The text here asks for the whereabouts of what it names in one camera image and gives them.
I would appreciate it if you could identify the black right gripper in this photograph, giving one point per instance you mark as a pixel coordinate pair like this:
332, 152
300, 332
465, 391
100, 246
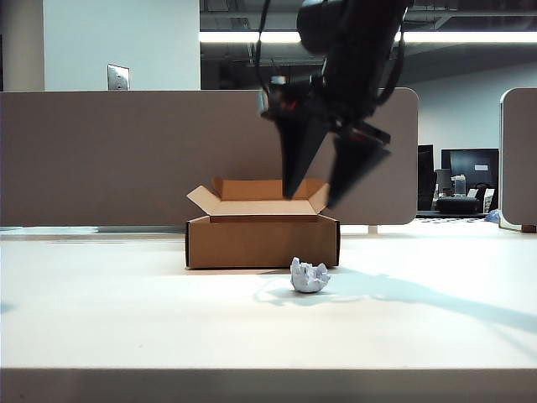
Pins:
348, 101

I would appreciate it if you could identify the round paper ball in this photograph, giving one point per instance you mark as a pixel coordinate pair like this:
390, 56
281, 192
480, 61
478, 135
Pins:
308, 277

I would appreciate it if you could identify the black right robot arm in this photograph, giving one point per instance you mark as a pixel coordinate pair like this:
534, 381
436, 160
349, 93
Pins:
348, 33

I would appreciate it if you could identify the brown cardboard box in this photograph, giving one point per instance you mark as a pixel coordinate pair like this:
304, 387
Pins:
260, 247

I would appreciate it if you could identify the white divider foot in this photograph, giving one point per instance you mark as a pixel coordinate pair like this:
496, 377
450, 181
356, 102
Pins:
372, 229

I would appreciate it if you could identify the black cabinet panel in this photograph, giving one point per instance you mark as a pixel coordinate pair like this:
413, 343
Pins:
425, 176

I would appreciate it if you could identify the black monitor screen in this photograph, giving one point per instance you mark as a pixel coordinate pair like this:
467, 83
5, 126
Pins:
470, 161

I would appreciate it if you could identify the long ceiling light strip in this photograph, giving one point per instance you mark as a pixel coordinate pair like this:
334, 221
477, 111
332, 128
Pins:
230, 38

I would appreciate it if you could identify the crumpled plastic bag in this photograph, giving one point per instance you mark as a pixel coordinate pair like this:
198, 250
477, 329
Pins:
492, 216

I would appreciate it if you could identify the narrow brown desk divider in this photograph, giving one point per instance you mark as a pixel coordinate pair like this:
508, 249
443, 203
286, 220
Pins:
520, 159

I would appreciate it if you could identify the brown divider foot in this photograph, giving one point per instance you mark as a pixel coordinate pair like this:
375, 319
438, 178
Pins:
528, 229

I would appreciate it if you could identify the wide brown desk divider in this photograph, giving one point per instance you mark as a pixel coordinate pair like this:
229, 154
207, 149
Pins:
105, 159

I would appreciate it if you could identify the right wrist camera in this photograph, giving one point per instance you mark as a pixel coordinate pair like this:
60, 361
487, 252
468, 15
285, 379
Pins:
279, 96

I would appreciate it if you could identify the ceiling ventilation duct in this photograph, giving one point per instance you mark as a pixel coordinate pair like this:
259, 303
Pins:
281, 53

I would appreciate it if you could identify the metal wall switch plate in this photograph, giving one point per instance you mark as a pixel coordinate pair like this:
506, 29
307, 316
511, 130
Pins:
117, 77

